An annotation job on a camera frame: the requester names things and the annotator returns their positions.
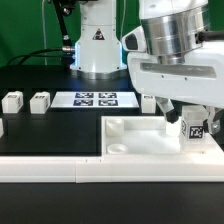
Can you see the white part at left edge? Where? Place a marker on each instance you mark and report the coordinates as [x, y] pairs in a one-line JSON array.
[[1, 128]]

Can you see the white sheet with AprilTags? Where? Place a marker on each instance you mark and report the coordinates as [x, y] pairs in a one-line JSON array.
[[95, 100]]

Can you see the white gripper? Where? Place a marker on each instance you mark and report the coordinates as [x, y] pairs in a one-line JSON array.
[[200, 80]]

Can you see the white L-shaped obstacle fence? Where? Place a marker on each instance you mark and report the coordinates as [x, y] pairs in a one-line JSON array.
[[114, 168]]

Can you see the white square tabletop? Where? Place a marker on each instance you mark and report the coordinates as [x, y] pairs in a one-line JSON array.
[[152, 135]]

